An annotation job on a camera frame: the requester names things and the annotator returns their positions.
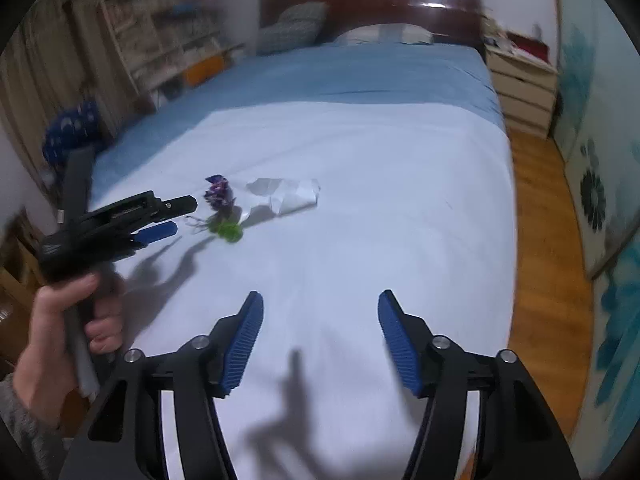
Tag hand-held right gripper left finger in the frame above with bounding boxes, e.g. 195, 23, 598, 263
59, 290, 265, 480

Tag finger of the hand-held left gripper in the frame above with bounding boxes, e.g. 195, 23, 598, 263
150, 194, 198, 217
117, 220, 179, 261

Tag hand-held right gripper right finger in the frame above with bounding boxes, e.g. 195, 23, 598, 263
377, 289, 581, 480

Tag purple and green toy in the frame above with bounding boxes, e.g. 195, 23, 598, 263
203, 175, 236, 213

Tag green foil wrapper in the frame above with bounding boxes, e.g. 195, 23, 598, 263
207, 212, 246, 244

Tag white paper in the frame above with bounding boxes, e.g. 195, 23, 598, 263
239, 177, 322, 226

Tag person's left forearm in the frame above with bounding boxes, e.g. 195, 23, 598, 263
0, 372, 68, 480

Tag person's left hand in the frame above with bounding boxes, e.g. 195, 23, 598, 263
12, 271, 127, 431

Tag blue moon print blanket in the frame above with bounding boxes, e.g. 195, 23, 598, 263
42, 100, 104, 169

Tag orange cabinet panel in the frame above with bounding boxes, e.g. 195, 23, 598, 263
182, 55, 226, 86

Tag white bed sheet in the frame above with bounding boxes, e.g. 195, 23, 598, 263
90, 101, 518, 480

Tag white bookshelf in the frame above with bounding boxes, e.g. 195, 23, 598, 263
97, 0, 246, 111

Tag beige curtain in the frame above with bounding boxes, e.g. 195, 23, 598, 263
0, 0, 146, 196

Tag rows of books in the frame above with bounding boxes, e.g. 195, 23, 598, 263
107, 0, 221, 56

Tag grey checkered pillow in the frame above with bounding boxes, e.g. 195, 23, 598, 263
256, 2, 329, 56

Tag bed with blue sheet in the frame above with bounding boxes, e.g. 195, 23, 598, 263
92, 42, 507, 196

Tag white pillow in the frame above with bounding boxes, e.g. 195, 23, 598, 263
332, 24, 435, 46

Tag light wooden nightstand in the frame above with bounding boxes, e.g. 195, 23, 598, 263
485, 42, 560, 140

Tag floral glass wardrobe door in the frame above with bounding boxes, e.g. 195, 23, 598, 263
550, 0, 640, 461

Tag red box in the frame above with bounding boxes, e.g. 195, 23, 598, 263
506, 31, 549, 64

